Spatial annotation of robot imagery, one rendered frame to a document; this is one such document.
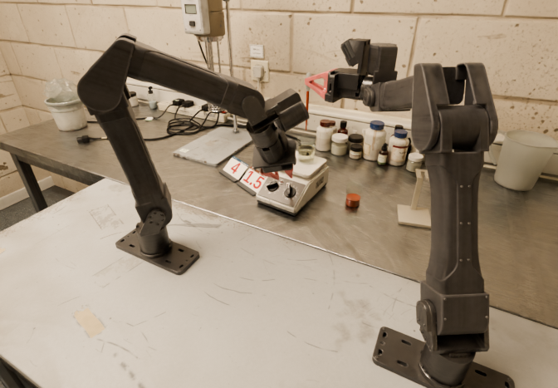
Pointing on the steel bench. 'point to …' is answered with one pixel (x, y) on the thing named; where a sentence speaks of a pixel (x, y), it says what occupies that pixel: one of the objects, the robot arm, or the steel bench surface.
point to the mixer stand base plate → (215, 146)
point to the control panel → (282, 191)
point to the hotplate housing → (313, 185)
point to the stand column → (229, 45)
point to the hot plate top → (308, 167)
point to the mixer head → (202, 3)
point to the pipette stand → (412, 213)
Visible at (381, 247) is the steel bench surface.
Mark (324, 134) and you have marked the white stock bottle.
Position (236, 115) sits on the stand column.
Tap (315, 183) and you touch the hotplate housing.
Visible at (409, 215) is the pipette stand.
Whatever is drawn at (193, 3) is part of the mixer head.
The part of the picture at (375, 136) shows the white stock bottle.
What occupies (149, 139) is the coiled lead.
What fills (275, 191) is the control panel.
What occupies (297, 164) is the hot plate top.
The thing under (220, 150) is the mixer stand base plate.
